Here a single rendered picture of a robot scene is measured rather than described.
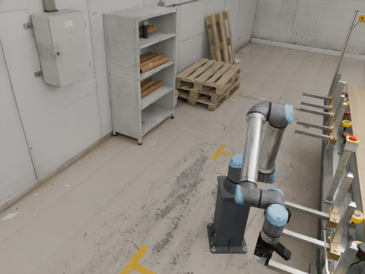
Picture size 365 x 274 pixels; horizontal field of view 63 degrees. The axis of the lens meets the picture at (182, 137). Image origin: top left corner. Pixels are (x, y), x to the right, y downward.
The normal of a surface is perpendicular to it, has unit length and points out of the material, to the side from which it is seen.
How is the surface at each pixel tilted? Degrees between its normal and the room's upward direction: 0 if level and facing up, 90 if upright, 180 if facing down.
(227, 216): 90
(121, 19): 90
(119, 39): 90
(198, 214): 0
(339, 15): 90
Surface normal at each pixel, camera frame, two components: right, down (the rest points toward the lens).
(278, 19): -0.47, 0.44
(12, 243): 0.04, -0.85
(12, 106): 0.88, 0.28
